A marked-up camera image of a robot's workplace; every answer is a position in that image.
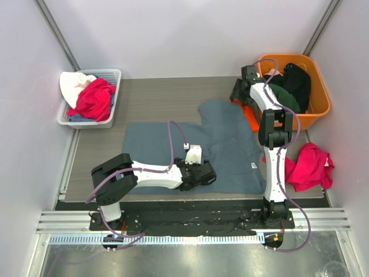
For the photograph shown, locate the orange t shirt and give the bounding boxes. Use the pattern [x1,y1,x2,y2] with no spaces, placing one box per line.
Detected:
[231,100,259,132]

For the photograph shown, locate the grey-blue t shirt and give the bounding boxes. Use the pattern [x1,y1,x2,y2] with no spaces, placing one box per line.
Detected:
[122,100,266,194]

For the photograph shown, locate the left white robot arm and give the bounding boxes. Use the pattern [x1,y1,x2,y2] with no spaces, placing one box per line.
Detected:
[87,154,217,230]

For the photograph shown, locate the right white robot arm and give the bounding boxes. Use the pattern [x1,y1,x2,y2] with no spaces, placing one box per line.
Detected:
[229,65,293,228]

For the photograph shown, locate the white garment in tub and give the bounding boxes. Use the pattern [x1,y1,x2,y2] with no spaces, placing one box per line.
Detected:
[263,69,284,78]

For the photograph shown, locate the dark green garment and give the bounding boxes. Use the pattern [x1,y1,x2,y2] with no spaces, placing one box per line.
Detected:
[269,84,300,114]

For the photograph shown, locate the black garment in tub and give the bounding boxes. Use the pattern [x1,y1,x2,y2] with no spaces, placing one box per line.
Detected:
[268,63,311,114]

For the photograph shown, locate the orange plastic tub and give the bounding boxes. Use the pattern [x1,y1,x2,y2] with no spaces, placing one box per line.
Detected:
[257,53,331,131]

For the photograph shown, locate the pink shirt on table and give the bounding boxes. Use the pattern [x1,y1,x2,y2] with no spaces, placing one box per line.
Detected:
[261,141,336,193]

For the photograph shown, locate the pink shirt in basket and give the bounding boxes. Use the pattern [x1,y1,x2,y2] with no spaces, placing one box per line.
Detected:
[67,78,116,122]

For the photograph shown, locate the white perforated basket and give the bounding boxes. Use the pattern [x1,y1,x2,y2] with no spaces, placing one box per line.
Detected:
[57,69,122,129]

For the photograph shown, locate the blue cloth in basket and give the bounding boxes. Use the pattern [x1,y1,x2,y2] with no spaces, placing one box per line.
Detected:
[69,114,86,122]

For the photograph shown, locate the white cloth in basket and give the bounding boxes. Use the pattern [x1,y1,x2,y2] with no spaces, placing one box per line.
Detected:
[59,72,97,108]

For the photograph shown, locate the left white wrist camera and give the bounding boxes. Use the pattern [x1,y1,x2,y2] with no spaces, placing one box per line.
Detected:
[183,143,202,165]

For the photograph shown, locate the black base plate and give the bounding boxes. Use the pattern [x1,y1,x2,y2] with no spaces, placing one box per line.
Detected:
[56,198,331,236]

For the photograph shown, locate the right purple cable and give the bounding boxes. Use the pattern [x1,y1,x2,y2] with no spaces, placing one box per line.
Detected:
[252,58,312,253]

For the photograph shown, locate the white slotted cable duct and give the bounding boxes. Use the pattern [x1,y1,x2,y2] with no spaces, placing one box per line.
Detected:
[49,233,265,245]

